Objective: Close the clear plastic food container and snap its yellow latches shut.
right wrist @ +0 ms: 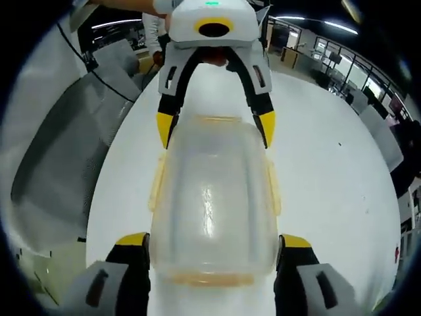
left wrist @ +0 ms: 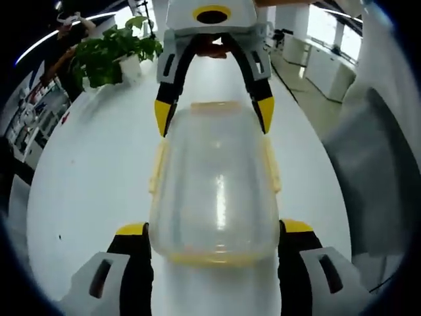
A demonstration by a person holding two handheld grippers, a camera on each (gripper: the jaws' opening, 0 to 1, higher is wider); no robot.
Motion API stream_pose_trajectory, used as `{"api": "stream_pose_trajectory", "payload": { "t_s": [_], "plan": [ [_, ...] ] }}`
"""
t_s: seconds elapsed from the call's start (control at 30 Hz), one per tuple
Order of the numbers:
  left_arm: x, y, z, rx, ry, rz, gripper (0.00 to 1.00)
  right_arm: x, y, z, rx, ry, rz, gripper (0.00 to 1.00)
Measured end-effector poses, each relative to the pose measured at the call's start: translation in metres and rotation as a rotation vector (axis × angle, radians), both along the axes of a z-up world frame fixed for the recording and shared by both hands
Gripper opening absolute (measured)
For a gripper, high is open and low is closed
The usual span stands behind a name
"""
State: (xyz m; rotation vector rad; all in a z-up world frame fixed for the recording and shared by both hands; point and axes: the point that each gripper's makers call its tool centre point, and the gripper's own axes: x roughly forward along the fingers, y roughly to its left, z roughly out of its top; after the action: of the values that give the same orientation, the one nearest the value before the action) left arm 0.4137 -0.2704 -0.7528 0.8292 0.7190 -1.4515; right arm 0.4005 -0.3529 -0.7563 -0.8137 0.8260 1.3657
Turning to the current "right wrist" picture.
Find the ceiling light strip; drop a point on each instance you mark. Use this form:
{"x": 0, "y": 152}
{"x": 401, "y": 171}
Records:
{"x": 315, "y": 23}

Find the white desk partition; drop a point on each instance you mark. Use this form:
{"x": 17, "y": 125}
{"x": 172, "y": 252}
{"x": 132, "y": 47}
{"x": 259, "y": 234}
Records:
{"x": 383, "y": 138}

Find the person's left hand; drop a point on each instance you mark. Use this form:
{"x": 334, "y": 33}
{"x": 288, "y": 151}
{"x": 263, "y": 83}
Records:
{"x": 215, "y": 57}

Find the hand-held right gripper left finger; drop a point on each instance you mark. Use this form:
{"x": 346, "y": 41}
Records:
{"x": 128, "y": 273}

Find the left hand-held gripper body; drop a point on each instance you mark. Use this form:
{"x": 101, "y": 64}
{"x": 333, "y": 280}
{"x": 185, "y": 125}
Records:
{"x": 212, "y": 19}

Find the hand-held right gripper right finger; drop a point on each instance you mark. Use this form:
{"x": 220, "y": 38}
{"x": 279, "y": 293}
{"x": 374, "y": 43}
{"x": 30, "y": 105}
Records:
{"x": 296, "y": 276}

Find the brown cabinet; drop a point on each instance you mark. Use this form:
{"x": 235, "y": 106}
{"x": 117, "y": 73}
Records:
{"x": 289, "y": 54}

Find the grey mesh chair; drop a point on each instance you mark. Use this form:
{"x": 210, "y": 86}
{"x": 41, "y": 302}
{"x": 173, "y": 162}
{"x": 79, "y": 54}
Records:
{"x": 59, "y": 148}

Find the clear plastic buckle container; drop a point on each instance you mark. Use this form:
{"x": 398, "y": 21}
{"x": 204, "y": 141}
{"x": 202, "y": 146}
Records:
{"x": 213, "y": 204}

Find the white cabinet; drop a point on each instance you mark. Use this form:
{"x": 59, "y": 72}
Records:
{"x": 411, "y": 224}

